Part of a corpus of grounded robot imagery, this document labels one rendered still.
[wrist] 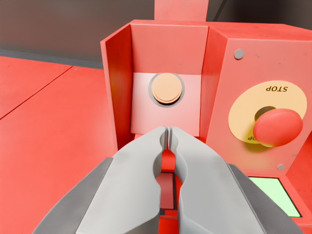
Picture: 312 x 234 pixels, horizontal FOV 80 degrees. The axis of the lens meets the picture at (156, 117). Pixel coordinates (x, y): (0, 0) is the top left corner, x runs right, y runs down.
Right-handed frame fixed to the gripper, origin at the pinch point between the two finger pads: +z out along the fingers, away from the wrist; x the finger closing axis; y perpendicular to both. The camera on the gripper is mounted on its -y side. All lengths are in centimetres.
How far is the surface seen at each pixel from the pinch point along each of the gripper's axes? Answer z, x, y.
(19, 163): 16.9, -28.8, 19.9
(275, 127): 3.0, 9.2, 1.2
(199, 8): 71, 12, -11
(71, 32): 84, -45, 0
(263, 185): 4.8, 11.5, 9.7
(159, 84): 11.4, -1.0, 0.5
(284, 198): 3.2, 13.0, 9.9
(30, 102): 40, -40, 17
